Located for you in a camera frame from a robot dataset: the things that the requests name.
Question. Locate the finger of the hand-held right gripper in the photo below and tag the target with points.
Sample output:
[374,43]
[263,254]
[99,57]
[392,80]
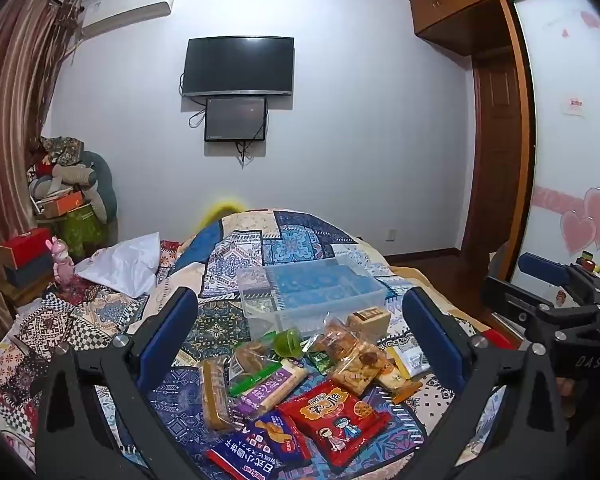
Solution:
[542,267]
[510,300]

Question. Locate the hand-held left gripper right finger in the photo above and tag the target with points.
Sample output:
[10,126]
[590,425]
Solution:
[432,340]

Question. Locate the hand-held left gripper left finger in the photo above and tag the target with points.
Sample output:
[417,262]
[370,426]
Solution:
[170,332]

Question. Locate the orange snack packet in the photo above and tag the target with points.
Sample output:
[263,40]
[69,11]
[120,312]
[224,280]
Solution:
[395,382]

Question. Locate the tan boxy snack packet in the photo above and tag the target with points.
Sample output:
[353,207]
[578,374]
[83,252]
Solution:
[370,322]

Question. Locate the brown cake bar packet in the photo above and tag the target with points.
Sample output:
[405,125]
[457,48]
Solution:
[215,395]

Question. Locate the green-sealed clear cookie bag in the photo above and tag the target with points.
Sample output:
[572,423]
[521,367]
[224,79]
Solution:
[250,357]

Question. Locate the green jelly cup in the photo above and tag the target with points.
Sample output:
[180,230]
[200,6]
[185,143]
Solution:
[286,344]

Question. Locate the purple snack packet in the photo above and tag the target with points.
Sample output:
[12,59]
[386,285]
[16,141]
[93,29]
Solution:
[272,390]

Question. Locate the clear plastic storage container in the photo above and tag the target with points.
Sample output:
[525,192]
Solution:
[325,292]

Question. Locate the red snack packet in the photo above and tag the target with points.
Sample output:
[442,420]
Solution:
[332,420]

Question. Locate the blue snack packet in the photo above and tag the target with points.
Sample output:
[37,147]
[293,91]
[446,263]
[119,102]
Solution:
[260,447]

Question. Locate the person's right hand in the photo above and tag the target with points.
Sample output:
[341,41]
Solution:
[568,397]

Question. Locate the white sachet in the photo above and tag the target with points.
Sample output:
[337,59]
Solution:
[411,360]

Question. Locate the dark grey chair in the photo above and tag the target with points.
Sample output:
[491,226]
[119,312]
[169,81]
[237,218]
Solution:
[502,262]

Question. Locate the white pillow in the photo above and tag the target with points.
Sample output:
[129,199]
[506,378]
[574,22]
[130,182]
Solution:
[125,265]

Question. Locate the white sliding wardrobe door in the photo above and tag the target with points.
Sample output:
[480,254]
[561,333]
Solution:
[565,160]

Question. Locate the wooden door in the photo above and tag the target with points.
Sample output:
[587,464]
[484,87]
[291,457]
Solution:
[495,160]

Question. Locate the pink plush toy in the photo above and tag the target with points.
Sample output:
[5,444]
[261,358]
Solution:
[62,262]

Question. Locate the dark grey box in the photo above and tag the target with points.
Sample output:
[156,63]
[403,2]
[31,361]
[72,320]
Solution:
[27,272]

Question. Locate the teal cushion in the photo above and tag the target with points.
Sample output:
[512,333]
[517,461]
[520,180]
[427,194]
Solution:
[105,180]

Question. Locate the orange box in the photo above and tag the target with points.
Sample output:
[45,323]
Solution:
[62,204]

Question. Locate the red box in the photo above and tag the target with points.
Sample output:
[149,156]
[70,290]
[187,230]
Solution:
[25,245]

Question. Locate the grey plush toy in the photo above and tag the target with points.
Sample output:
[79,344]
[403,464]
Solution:
[72,175]

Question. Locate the patterned cloth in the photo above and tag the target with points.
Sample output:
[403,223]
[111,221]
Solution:
[62,149]

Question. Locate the small black monitor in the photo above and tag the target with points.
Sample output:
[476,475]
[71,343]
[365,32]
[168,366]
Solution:
[235,119]

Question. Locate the striped curtain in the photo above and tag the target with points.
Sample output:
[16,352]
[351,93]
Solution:
[15,135]

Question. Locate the wooden overhead cabinet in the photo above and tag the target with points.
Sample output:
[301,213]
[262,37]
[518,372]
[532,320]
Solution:
[455,15]

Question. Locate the white air conditioner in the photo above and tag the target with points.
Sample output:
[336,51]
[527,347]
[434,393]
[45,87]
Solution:
[127,10]

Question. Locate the white wall socket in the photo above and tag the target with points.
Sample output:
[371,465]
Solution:
[392,235]

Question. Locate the black wall television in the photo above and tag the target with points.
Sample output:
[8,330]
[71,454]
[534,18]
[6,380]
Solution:
[237,65]

